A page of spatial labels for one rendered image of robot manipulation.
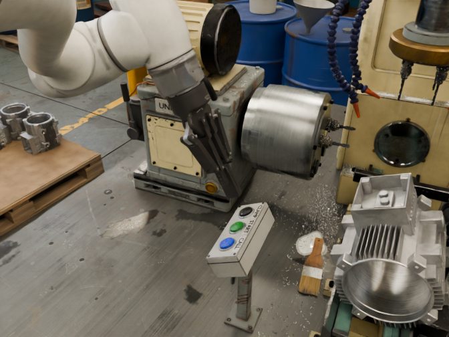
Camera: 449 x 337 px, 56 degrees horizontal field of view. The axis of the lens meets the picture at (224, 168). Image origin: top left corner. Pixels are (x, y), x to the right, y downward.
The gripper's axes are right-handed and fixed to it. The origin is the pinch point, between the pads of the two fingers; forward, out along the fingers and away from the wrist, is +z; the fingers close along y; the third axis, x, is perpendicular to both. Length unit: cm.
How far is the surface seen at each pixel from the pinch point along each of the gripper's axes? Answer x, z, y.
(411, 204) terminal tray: -30.2, 16.6, 9.4
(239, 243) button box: -3.3, 8.1, -9.7
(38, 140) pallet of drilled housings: 202, 2, 107
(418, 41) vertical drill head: -35, -6, 40
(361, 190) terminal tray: -20.7, 13.9, 12.5
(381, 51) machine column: -22, 0, 65
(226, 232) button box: 1.6, 8.3, -5.6
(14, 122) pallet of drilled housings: 221, -14, 112
